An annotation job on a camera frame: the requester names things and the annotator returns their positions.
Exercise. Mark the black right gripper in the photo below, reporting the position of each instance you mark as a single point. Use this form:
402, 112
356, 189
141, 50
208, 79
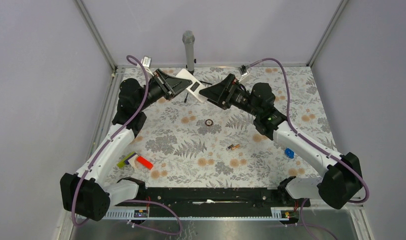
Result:
221, 94

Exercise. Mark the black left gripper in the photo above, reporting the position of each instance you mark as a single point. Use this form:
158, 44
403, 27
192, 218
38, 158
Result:
170, 85

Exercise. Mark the white red remote control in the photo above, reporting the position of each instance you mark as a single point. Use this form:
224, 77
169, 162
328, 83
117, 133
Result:
195, 87

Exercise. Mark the copper AA battery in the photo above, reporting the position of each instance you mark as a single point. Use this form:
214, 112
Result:
235, 147

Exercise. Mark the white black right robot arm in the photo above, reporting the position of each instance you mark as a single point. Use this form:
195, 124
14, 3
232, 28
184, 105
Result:
339, 179

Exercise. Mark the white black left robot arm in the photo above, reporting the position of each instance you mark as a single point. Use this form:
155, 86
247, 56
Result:
84, 192

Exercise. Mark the black tripod mic stand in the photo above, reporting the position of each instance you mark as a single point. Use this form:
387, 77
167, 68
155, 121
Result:
207, 84

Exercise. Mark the small round tape roll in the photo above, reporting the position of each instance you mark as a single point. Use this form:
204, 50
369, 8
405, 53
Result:
208, 122

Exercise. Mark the grey microphone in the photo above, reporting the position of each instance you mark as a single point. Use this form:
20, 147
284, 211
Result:
188, 40

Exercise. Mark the floral table mat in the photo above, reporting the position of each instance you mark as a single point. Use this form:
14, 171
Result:
187, 153

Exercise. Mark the red block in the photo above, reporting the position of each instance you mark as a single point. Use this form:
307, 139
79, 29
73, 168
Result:
147, 164

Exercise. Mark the white block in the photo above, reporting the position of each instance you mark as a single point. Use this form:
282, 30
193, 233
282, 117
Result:
132, 160

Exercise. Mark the blue plastic piece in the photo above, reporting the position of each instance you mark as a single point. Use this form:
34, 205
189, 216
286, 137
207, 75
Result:
289, 153

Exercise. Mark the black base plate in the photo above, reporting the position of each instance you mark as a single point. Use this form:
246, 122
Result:
244, 197

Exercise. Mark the slotted cable duct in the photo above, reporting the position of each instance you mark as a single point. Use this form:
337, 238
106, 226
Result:
199, 213

